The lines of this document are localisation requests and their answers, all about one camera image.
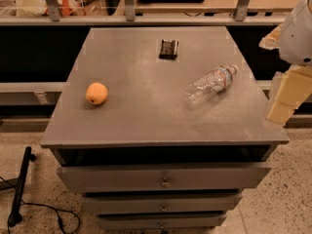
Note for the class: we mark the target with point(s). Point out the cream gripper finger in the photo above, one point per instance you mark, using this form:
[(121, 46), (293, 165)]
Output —
[(288, 92), (272, 40)]

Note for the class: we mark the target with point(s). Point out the orange fruit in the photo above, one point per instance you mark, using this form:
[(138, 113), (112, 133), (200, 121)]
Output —
[(96, 93)]

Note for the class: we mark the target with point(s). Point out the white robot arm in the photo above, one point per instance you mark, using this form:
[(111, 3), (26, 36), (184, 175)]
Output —
[(293, 40)]

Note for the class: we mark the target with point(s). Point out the clear plastic water bottle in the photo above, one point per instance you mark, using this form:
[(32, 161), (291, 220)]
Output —
[(211, 84)]

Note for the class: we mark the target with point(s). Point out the black snack packet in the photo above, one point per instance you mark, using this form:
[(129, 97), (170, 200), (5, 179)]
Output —
[(168, 49)]

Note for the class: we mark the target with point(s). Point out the grey metal drawer cabinet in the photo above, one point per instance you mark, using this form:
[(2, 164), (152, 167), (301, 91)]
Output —
[(146, 119)]

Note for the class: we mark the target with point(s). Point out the bottom grey drawer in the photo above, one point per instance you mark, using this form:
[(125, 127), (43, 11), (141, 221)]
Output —
[(166, 221)]

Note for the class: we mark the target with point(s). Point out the grey drawer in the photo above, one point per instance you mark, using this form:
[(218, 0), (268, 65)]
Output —
[(163, 177), (162, 203), (166, 221)]

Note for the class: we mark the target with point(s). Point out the middle grey drawer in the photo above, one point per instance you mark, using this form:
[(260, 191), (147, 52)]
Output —
[(162, 203)]

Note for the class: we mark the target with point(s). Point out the grey metal railing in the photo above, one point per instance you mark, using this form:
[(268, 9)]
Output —
[(209, 12)]

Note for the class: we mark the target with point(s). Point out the top grey drawer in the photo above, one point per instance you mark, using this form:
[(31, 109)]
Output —
[(163, 177)]

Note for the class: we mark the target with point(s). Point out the black stand leg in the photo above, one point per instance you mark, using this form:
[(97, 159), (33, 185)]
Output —
[(15, 216)]

